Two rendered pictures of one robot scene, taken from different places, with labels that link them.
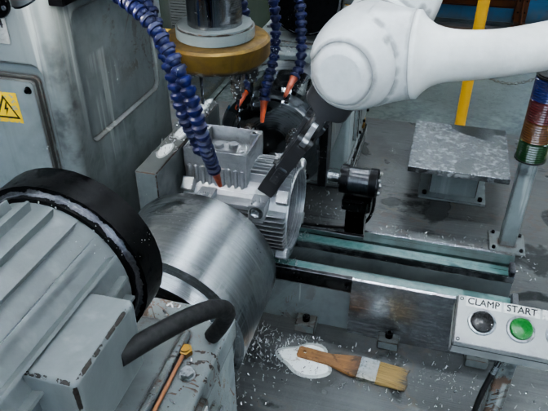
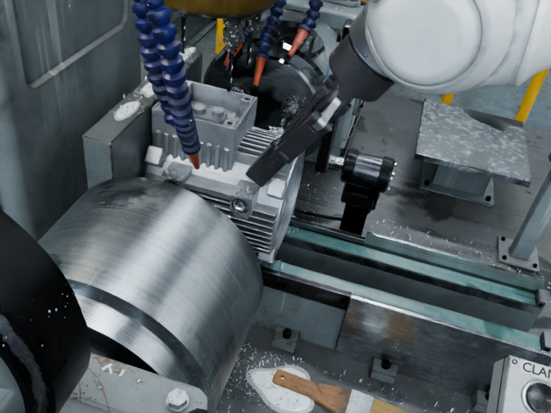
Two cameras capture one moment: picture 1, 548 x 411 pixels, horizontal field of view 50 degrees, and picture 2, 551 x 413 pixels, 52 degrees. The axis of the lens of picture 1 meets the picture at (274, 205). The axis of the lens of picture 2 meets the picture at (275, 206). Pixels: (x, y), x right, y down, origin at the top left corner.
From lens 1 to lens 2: 0.28 m
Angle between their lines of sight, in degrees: 6
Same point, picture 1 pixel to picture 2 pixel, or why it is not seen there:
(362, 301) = (359, 323)
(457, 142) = (471, 129)
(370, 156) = (366, 134)
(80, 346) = not seen: outside the picture
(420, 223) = (421, 220)
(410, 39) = not seen: outside the picture
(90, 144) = (23, 93)
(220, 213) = (196, 213)
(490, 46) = not seen: outside the picture
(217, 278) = (184, 316)
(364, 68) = (471, 26)
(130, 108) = (86, 47)
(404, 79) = (520, 53)
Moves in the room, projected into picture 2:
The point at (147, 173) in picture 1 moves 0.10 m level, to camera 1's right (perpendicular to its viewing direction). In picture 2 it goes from (98, 140) to (181, 149)
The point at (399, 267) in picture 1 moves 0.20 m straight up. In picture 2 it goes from (404, 280) to (441, 182)
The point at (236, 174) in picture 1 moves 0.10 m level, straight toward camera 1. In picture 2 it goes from (220, 151) to (219, 197)
